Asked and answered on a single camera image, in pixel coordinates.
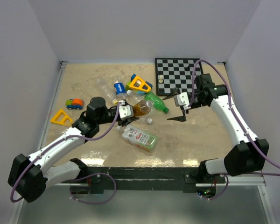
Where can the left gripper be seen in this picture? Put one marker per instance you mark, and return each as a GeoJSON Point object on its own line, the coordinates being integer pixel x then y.
{"type": "Point", "coordinates": [125, 122]}

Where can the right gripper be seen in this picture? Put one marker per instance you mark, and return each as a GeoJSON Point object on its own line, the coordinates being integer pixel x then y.
{"type": "Point", "coordinates": [181, 118]}

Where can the amber tea bottle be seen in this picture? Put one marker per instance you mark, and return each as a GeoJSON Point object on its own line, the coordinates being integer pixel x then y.
{"type": "Point", "coordinates": [142, 108]}

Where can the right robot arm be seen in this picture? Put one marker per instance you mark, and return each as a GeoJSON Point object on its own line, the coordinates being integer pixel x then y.
{"type": "Point", "coordinates": [248, 152]}

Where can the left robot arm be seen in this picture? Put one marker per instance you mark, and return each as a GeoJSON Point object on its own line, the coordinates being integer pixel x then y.
{"type": "Point", "coordinates": [31, 175]}

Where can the green plastic bottle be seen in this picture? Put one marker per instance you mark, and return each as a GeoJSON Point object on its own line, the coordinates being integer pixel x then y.
{"type": "Point", "coordinates": [158, 102]}

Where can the white green tea bottle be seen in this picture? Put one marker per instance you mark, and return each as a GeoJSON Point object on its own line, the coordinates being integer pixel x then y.
{"type": "Point", "coordinates": [137, 137]}

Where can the blue pepsi bottle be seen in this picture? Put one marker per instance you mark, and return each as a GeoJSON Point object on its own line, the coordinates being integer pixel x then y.
{"type": "Point", "coordinates": [120, 89]}

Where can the clear bottle yellow cap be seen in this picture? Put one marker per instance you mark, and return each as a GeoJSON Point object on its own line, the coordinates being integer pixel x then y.
{"type": "Point", "coordinates": [108, 92]}

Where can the black white chessboard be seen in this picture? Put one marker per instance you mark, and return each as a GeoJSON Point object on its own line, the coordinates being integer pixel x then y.
{"type": "Point", "coordinates": [175, 74]}

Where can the yellow triangle toy block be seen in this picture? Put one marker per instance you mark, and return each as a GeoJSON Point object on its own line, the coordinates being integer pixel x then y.
{"type": "Point", "coordinates": [137, 83]}
{"type": "Point", "coordinates": [61, 118]}

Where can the colourful toy car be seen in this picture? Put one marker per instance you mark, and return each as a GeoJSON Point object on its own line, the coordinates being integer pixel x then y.
{"type": "Point", "coordinates": [74, 104]}

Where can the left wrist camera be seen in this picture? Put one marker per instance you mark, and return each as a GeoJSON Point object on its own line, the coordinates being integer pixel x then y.
{"type": "Point", "coordinates": [125, 110]}

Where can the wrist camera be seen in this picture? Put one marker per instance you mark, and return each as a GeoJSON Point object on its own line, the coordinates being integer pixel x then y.
{"type": "Point", "coordinates": [182, 99]}
{"type": "Point", "coordinates": [125, 110]}

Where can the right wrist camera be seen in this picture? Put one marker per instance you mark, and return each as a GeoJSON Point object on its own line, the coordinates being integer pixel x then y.
{"type": "Point", "coordinates": [182, 99]}

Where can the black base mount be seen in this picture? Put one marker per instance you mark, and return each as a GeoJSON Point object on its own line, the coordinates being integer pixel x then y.
{"type": "Point", "coordinates": [99, 179]}

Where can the aluminium frame rail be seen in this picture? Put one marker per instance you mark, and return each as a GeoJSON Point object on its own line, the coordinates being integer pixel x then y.
{"type": "Point", "coordinates": [45, 130]}

